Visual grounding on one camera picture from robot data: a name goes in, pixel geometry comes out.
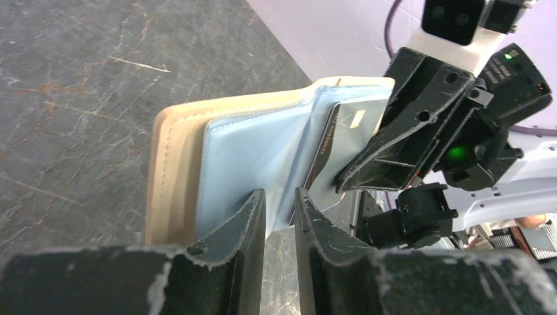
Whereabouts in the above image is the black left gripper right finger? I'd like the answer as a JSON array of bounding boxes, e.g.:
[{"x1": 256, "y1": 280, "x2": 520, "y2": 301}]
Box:
[{"x1": 295, "y1": 188, "x2": 556, "y2": 314}]

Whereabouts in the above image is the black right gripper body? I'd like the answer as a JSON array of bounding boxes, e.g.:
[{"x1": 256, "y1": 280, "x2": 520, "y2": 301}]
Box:
[{"x1": 409, "y1": 43, "x2": 553, "y2": 191}]

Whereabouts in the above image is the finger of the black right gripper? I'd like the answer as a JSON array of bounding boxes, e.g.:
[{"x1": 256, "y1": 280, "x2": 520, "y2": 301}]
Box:
[{"x1": 335, "y1": 47, "x2": 476, "y2": 192}]

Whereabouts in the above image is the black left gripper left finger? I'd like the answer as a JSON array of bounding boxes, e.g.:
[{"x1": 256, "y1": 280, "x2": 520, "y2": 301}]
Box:
[{"x1": 1, "y1": 190, "x2": 266, "y2": 314}]

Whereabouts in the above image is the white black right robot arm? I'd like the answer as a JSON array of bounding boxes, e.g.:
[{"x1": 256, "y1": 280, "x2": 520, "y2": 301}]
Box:
[{"x1": 295, "y1": 44, "x2": 556, "y2": 314}]

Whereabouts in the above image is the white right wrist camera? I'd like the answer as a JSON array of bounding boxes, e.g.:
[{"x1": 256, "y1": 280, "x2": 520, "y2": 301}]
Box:
[{"x1": 406, "y1": 0, "x2": 537, "y2": 77}]

